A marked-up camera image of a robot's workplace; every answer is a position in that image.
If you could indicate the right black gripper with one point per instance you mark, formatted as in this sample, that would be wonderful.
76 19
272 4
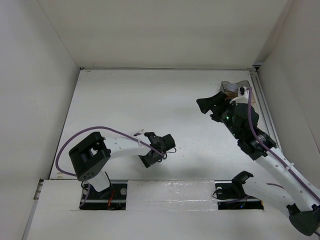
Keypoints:
220 100

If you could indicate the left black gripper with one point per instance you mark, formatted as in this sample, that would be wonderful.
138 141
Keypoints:
148 162

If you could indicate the round clear pin box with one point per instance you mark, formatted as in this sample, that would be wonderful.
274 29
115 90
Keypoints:
232 87

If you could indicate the black handled scissors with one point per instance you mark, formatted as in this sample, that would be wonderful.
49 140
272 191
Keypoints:
171 151

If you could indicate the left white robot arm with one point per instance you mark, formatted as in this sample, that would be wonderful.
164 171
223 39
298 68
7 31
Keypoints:
89 156

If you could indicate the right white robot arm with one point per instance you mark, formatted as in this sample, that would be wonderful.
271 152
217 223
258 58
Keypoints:
294 196

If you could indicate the tiered transparent organizer tray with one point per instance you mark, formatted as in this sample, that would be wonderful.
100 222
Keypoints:
239 84

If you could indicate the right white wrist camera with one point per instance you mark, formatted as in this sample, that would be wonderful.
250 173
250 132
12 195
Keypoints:
243 96

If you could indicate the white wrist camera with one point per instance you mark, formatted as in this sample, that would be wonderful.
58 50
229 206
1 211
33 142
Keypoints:
140 131
243 96

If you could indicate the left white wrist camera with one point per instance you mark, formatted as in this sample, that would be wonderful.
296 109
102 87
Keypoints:
140 131

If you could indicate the aluminium rail right side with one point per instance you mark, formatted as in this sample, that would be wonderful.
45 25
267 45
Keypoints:
264 112

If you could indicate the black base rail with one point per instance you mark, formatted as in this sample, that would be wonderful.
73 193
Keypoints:
166 195

